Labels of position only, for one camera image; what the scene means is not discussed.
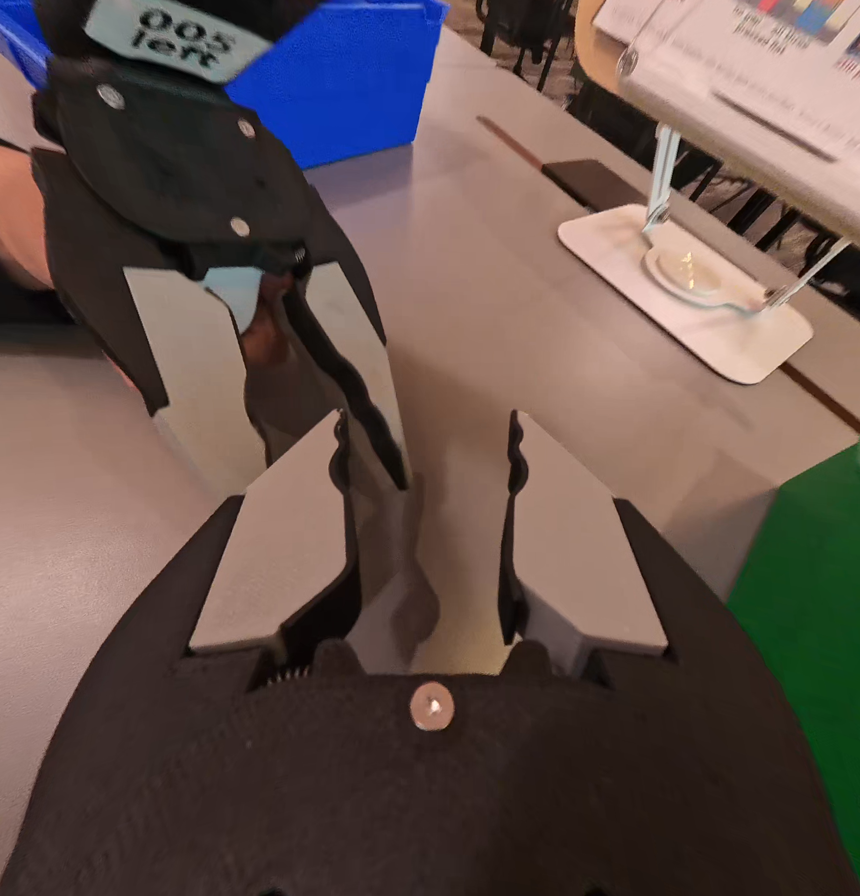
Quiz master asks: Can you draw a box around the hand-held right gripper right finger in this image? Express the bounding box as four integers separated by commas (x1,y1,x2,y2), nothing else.
498,411,672,681

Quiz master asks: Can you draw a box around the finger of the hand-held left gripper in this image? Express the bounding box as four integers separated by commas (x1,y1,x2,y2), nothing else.
279,259,411,492
122,264,273,499

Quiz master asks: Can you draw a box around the blue plastic bin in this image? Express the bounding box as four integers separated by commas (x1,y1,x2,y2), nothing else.
0,0,449,170

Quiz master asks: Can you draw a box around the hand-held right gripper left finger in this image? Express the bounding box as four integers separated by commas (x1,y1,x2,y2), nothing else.
190,409,360,662

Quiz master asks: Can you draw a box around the laminated instruction sheet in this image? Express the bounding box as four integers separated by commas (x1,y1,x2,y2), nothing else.
594,0,860,64

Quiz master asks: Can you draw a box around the black office chair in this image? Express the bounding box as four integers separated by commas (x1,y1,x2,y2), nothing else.
475,0,574,93

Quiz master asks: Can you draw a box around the person's left hand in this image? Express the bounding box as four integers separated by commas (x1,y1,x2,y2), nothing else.
0,140,56,295

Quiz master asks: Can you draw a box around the wooden document stand white base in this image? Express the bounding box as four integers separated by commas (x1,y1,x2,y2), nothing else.
559,0,860,387

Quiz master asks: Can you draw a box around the green plastic bin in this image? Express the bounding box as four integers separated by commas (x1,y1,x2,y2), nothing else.
729,427,860,896

